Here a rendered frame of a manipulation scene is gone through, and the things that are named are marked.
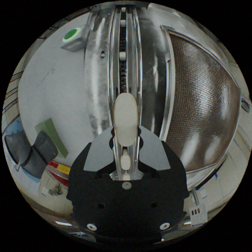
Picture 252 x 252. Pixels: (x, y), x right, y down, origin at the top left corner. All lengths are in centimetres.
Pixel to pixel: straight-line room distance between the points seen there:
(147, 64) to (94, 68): 13
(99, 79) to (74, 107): 13
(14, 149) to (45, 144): 18
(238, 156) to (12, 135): 386
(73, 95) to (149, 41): 28
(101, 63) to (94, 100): 9
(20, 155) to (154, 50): 52
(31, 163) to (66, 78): 33
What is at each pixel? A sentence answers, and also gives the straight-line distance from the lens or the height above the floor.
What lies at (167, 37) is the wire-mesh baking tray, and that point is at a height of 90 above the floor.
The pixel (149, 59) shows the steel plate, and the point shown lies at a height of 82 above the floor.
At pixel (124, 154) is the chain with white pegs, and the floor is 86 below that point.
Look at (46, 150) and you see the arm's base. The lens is 39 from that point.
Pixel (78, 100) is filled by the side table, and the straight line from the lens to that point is 27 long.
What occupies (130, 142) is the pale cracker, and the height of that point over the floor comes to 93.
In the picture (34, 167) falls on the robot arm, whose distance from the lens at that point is 38.
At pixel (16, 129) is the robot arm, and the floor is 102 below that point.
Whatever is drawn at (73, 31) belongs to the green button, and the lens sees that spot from 26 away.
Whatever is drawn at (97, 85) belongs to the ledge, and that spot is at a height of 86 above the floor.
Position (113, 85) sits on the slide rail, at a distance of 20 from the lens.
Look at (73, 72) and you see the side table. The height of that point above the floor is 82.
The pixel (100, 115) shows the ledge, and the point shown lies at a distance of 21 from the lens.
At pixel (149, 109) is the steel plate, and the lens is 25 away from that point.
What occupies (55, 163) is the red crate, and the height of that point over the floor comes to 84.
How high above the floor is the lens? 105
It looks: 62 degrees down
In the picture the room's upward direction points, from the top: 177 degrees clockwise
